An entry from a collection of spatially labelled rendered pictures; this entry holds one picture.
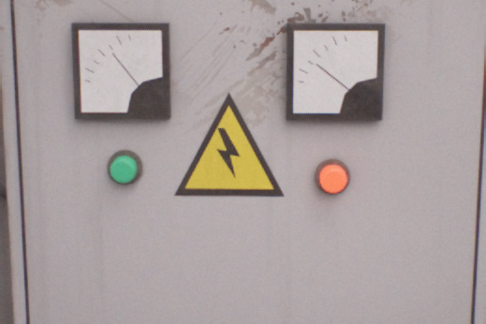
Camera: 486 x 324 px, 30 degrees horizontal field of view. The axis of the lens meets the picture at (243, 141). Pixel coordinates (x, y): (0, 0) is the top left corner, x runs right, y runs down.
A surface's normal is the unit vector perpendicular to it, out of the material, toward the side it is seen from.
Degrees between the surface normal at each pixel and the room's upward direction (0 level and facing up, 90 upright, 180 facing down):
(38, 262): 90
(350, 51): 90
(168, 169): 90
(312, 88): 90
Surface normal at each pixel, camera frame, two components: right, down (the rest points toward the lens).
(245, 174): -0.03, 0.20
